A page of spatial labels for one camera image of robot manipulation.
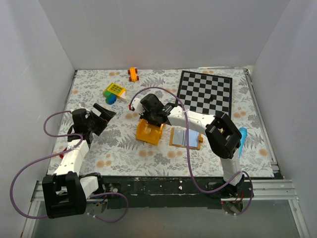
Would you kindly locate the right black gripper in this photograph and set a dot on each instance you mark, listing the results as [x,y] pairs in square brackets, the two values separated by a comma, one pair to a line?
[144,117]

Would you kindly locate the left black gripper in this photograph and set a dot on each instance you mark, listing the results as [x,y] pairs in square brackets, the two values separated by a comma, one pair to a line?
[103,119]

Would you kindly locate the tan leather card holder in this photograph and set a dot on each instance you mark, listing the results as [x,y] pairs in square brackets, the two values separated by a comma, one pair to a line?
[178,138]

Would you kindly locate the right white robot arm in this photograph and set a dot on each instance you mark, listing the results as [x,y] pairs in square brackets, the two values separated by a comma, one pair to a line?
[223,136]

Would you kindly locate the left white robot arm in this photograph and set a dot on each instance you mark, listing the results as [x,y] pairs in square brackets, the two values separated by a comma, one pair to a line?
[65,191]

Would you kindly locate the yellow plastic bin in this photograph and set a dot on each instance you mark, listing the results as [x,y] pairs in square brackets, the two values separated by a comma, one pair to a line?
[149,133]

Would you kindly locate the yellow green toy block house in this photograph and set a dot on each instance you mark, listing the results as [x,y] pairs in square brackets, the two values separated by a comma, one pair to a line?
[113,92]

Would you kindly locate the floral table mat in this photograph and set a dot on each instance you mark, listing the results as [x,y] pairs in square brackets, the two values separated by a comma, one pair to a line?
[117,152]

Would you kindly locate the orange toy car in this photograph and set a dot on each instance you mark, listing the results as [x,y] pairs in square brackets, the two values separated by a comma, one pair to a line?
[133,77]

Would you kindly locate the black white chessboard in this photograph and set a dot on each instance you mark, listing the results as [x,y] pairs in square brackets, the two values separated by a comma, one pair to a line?
[196,88]

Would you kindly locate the red toy block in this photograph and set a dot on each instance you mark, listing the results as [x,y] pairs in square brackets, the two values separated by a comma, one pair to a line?
[62,153]

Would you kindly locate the blue toy microphone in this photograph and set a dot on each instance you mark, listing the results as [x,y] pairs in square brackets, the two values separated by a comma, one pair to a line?
[244,134]

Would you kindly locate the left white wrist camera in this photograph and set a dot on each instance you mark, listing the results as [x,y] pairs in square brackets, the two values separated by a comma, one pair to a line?
[84,112]

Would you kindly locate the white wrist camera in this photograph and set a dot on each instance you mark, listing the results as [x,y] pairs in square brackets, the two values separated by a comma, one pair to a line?
[136,106]
[84,112]

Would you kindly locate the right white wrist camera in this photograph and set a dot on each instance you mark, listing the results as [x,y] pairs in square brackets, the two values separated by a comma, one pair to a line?
[136,106]

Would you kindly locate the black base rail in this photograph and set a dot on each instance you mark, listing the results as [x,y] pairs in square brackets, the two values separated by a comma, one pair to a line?
[161,192]

